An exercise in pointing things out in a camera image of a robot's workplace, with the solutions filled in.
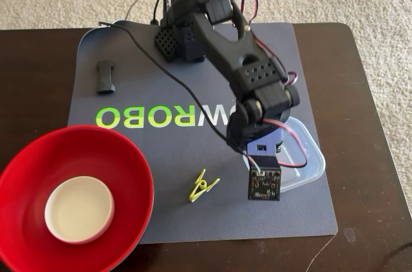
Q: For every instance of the yellow-green clothespin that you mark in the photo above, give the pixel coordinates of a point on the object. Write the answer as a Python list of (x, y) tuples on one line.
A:
[(194, 195)]

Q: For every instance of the small white bowl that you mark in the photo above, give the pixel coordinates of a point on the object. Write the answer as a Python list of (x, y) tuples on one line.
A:
[(78, 211)]

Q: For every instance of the clear plastic container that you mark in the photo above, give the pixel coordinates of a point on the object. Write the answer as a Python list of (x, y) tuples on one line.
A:
[(312, 162)]

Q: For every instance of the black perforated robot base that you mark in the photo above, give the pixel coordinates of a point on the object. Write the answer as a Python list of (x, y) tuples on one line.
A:
[(190, 43)]

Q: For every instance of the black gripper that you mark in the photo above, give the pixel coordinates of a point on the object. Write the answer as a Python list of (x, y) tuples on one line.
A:
[(280, 149)]

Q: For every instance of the grey WOWROBO mat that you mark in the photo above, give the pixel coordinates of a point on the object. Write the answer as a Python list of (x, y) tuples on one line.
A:
[(193, 214)]

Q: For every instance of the red bowl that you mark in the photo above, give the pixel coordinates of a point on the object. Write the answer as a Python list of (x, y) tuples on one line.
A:
[(128, 172)]

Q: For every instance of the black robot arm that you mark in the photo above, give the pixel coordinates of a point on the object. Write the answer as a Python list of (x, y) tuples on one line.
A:
[(225, 50)]

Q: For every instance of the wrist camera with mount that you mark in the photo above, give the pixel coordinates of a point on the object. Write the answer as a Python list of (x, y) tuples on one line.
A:
[(264, 185)]

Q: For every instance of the dark grey plastic part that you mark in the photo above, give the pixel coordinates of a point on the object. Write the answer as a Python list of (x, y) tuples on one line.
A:
[(105, 79)]

